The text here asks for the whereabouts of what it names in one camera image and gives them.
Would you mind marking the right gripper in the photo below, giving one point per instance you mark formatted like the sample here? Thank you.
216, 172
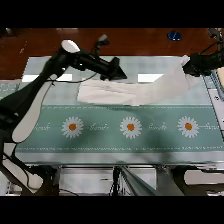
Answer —
192, 67

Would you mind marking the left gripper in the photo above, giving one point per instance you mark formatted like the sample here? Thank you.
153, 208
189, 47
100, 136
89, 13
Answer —
113, 69

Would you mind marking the white shirt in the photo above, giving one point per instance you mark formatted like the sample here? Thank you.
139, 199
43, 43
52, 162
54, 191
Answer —
143, 90

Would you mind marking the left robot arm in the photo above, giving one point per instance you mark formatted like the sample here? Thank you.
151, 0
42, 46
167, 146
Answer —
20, 96

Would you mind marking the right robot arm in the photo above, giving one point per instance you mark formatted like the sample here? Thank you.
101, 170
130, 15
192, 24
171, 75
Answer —
213, 61

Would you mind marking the blue round object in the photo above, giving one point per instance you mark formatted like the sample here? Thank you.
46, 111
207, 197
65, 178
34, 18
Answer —
174, 35

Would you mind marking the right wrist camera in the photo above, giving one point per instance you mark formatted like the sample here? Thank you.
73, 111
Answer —
215, 33

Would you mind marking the silver frame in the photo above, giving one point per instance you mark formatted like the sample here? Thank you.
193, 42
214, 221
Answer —
140, 186

